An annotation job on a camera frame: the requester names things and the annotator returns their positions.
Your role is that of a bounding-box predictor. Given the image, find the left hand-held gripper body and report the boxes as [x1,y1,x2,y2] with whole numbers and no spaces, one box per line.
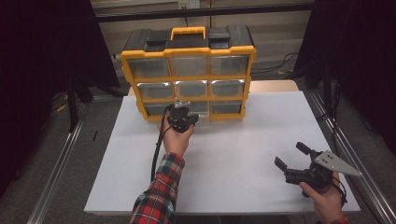
[166,98,191,134]

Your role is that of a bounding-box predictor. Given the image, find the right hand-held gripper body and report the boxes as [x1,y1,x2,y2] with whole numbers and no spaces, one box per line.
[283,149,363,190]

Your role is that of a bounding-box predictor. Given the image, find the clear plastic drawer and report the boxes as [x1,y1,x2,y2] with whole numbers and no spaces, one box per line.
[177,100,211,127]

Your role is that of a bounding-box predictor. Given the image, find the yellow black organizer case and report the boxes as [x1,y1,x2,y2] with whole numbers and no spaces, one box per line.
[120,24,258,122]

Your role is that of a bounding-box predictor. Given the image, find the person's left hand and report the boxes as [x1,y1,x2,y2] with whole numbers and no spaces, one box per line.
[158,119,195,158]

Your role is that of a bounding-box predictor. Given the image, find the person's right hand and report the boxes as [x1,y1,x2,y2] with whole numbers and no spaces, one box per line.
[298,172,347,224]

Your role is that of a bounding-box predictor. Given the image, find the set of clear organizer bins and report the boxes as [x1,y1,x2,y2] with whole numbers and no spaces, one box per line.
[128,55,250,116]

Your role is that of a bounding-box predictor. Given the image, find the black curtain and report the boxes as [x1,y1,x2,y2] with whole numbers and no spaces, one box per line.
[293,0,396,157]
[0,0,120,197]

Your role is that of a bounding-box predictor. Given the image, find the black metal stand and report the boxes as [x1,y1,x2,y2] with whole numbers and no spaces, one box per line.
[65,74,80,133]

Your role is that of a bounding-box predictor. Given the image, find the black horizontal bar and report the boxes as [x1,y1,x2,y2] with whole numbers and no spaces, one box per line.
[94,3,314,23]

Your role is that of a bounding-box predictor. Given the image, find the right hand-held gripper black cable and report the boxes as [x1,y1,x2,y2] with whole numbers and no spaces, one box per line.
[332,180,348,208]

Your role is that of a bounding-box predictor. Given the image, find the hand-held gripper black cable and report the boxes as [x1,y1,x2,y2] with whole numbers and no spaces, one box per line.
[332,180,348,208]
[150,104,176,183]

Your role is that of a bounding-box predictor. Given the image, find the left hand-held gripper black cable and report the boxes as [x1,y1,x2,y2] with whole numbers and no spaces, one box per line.
[150,104,176,183]

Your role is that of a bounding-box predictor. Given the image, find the aluminium floor rail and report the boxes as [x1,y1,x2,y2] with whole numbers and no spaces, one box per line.
[306,90,396,224]
[26,119,87,224]

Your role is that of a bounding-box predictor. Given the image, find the black floor cables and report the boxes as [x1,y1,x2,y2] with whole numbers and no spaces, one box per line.
[250,51,300,77]

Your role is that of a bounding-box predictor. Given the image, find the white wall outlet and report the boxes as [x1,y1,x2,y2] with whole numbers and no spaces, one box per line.
[177,0,201,9]

